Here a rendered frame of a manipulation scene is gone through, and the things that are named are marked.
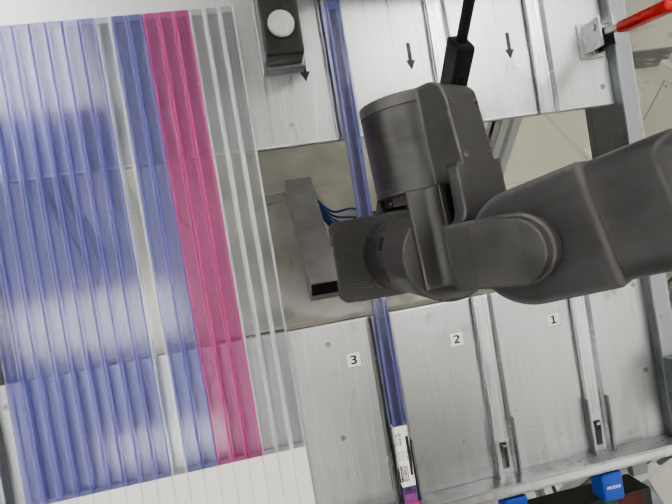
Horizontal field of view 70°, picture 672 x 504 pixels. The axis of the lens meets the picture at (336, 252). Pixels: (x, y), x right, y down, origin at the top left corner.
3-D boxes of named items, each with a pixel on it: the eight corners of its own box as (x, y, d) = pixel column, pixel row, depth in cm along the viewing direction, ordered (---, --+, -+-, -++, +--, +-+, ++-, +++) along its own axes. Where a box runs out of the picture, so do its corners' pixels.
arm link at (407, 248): (419, 314, 27) (511, 291, 28) (393, 193, 27) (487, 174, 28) (386, 301, 34) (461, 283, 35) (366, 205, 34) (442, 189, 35)
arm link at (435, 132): (557, 286, 21) (616, 251, 27) (504, 24, 21) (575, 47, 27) (359, 300, 30) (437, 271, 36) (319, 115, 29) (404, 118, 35)
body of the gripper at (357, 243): (326, 223, 40) (342, 217, 32) (443, 206, 41) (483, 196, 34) (338, 301, 40) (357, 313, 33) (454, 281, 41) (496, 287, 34)
